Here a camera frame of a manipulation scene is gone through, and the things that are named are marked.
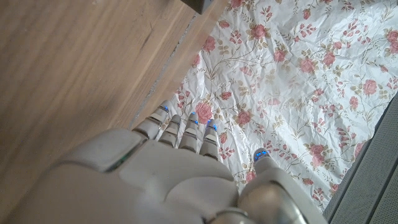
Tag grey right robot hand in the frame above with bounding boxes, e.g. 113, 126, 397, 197
7, 99, 329, 224

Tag dark grey block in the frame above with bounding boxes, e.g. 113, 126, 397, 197
180, 0, 215, 15

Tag floral backdrop cloth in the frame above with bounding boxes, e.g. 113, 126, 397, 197
155, 0, 398, 212

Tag grey perforated wall panel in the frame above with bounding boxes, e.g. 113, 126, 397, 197
322, 93, 398, 224

